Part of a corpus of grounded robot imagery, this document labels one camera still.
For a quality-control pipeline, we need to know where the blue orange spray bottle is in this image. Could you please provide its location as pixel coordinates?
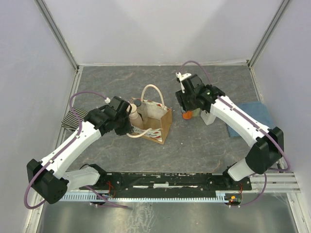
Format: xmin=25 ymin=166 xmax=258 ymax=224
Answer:
xmin=181 ymin=110 xmax=193 ymax=120

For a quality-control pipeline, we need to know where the white square bottle dark cap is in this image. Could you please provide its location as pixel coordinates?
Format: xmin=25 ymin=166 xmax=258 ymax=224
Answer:
xmin=200 ymin=111 xmax=216 ymax=126

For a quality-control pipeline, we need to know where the watermelon print canvas bag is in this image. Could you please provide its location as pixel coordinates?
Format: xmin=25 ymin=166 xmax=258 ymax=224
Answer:
xmin=127 ymin=84 xmax=173 ymax=144

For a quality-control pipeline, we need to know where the black white striped cloth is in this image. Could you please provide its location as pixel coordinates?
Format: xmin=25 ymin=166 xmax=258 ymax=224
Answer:
xmin=61 ymin=107 xmax=88 ymax=132

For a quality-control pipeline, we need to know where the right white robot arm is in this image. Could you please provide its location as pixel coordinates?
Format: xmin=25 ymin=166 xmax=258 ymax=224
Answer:
xmin=175 ymin=85 xmax=285 ymax=190

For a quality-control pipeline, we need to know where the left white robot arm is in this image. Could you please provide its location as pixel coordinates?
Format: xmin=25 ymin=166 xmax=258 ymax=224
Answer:
xmin=26 ymin=103 xmax=133 ymax=204

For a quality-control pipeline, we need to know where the pink beige bottle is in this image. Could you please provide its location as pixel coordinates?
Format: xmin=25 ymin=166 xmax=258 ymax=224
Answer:
xmin=128 ymin=104 xmax=143 ymax=129

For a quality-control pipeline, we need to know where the blue folded cloth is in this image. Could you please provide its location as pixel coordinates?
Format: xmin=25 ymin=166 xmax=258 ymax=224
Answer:
xmin=237 ymin=101 xmax=276 ymax=129

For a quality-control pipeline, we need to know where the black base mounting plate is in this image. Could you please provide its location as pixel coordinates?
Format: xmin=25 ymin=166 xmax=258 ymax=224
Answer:
xmin=91 ymin=172 xmax=252 ymax=193

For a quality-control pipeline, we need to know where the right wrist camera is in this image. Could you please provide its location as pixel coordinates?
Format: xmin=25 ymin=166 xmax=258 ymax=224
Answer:
xmin=182 ymin=74 xmax=206 ymax=94

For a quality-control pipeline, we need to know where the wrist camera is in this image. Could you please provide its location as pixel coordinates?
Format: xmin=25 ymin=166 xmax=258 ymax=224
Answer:
xmin=108 ymin=96 xmax=130 ymax=116
xmin=182 ymin=74 xmax=206 ymax=94

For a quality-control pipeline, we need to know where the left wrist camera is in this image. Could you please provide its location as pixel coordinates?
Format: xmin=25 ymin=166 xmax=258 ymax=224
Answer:
xmin=108 ymin=96 xmax=130 ymax=116

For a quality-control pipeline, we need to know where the light blue cable duct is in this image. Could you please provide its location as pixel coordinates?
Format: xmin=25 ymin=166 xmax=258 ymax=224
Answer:
xmin=60 ymin=189 xmax=237 ymax=203

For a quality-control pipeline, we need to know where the right aluminium frame post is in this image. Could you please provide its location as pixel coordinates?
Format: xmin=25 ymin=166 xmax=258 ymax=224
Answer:
xmin=247 ymin=0 xmax=292 ymax=69

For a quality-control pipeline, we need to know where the aluminium frame post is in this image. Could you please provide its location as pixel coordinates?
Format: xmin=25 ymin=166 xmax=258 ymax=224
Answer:
xmin=34 ymin=0 xmax=79 ymax=70
xmin=247 ymin=0 xmax=292 ymax=69

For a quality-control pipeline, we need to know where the left aluminium frame post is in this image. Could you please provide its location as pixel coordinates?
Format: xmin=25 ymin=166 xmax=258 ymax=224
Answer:
xmin=34 ymin=0 xmax=79 ymax=70

